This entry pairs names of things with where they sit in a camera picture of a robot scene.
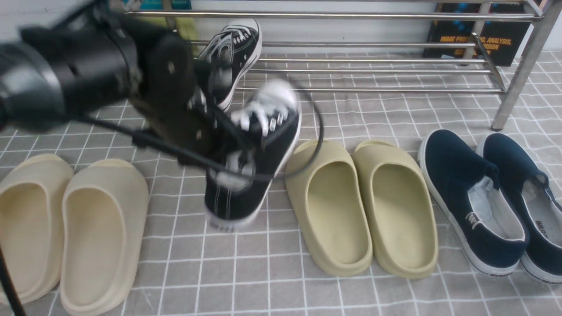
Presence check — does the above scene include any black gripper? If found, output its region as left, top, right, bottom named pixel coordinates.
left=128, top=26, right=220, bottom=163

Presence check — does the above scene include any black canvas sneaker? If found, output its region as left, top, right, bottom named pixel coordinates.
left=198, top=18, right=263, bottom=111
left=205, top=79, right=302, bottom=232

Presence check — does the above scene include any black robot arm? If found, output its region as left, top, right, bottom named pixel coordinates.
left=1, top=0, right=229, bottom=168

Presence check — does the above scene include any navy slip-on shoe left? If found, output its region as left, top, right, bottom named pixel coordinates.
left=418, top=129, right=529, bottom=277

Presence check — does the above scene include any navy slip-on shoe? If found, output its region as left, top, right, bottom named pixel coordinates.
left=476, top=133, right=562, bottom=284
left=418, top=129, right=529, bottom=277

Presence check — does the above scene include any navy slip-on shoe right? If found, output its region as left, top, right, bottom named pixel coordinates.
left=476, top=133, right=562, bottom=284

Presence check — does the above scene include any metal shoe rack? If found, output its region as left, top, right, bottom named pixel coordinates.
left=112, top=0, right=561, bottom=131

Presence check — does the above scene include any cream slipper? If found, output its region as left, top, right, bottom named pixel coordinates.
left=0, top=154, right=74, bottom=303
left=59, top=159, right=149, bottom=316

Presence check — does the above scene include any cream slipper far left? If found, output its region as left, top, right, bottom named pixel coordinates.
left=0, top=154, right=74, bottom=303

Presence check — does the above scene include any olive slipper left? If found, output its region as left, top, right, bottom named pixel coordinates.
left=285, top=140, right=373, bottom=277

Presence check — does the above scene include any olive slipper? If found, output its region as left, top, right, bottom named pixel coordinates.
left=351, top=140, right=438, bottom=279
left=285, top=140, right=373, bottom=277

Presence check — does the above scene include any grey checked tablecloth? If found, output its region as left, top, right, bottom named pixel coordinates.
left=0, top=53, right=561, bottom=316

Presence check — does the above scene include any olive slipper right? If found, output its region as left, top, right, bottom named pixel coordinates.
left=351, top=140, right=438, bottom=279

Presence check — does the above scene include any black image processing book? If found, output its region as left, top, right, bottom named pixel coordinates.
left=423, top=3, right=530, bottom=67

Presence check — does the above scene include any black cable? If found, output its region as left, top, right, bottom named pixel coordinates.
left=75, top=75, right=324, bottom=183

